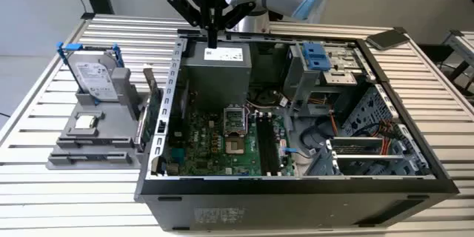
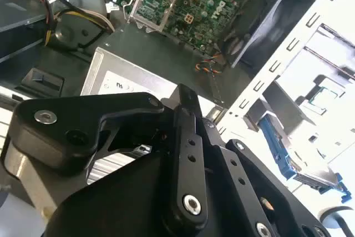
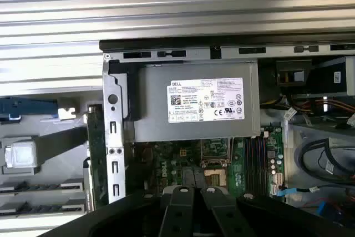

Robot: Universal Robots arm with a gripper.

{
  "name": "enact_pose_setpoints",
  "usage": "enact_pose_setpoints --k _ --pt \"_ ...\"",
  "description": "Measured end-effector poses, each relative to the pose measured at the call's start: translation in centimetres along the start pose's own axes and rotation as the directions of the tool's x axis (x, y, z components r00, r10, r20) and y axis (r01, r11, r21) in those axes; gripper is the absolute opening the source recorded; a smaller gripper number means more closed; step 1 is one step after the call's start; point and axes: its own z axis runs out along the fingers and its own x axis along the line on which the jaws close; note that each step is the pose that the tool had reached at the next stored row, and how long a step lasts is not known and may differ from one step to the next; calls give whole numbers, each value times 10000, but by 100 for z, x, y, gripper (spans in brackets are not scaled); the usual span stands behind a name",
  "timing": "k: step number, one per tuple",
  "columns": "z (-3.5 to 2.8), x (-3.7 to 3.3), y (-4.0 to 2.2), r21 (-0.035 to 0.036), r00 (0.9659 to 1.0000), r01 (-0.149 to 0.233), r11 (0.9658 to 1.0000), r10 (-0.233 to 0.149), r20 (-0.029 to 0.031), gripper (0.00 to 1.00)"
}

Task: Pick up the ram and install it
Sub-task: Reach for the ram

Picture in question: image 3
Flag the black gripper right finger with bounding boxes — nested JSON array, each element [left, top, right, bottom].
[[194, 166, 355, 237]]

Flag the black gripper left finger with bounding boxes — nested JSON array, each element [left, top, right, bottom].
[[41, 166, 196, 237]]

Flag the black RAM slot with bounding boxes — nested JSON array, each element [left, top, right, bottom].
[[255, 136, 262, 196], [250, 136, 256, 196], [261, 136, 268, 196], [245, 136, 251, 196]]

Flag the CPU socket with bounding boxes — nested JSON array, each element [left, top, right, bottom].
[[204, 164, 229, 188]]

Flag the metal socket cover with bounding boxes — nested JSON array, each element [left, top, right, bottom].
[[199, 138, 233, 166]]

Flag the green motherboard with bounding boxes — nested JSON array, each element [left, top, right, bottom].
[[131, 124, 286, 198]]

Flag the grey power supply unit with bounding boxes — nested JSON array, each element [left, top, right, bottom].
[[123, 62, 261, 143]]

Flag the black open PC case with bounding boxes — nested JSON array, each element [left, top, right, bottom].
[[99, 39, 355, 223]]

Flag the grey parts rack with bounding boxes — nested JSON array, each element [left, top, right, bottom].
[[0, 95, 95, 219]]

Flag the silver CPU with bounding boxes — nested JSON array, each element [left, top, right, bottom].
[[4, 140, 39, 169]]

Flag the optical drive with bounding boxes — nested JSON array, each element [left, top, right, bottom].
[[306, 56, 355, 97]]

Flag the black data cable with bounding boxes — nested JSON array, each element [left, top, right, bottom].
[[301, 137, 355, 184]]

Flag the orange yellow power wires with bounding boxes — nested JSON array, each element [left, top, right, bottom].
[[282, 94, 355, 123]]

